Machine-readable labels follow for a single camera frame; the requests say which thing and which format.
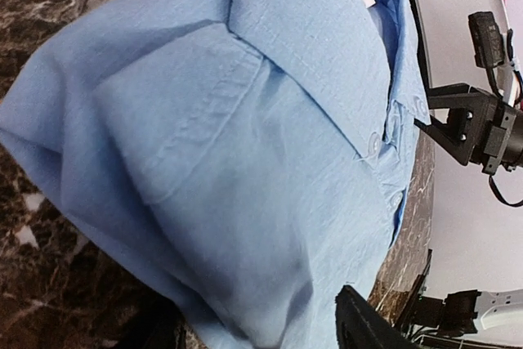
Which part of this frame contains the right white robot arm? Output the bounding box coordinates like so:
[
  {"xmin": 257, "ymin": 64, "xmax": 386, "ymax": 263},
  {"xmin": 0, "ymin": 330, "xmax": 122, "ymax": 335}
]
[{"xmin": 415, "ymin": 83, "xmax": 522, "ymax": 337}]

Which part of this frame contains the light blue shirt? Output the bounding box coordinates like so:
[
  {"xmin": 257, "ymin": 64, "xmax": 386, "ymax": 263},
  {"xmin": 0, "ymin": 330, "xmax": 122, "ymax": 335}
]
[{"xmin": 1, "ymin": 0, "xmax": 430, "ymax": 348}]

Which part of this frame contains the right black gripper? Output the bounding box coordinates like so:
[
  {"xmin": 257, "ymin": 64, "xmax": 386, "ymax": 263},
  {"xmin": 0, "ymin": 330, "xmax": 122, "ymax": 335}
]
[{"xmin": 414, "ymin": 83, "xmax": 522, "ymax": 173}]

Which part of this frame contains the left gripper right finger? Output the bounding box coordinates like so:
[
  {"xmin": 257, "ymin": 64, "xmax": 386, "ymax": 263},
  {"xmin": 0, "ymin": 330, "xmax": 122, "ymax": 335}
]
[{"xmin": 335, "ymin": 285, "xmax": 417, "ymax": 349}]

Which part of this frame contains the white plastic laundry bin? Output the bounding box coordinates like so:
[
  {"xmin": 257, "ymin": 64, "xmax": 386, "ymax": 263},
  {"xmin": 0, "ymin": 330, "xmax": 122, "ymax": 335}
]
[{"xmin": 416, "ymin": 0, "xmax": 509, "ymax": 91}]

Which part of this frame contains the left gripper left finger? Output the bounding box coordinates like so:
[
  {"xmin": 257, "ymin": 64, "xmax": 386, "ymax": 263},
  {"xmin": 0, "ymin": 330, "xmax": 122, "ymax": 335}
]
[{"xmin": 150, "ymin": 311, "xmax": 186, "ymax": 349}]

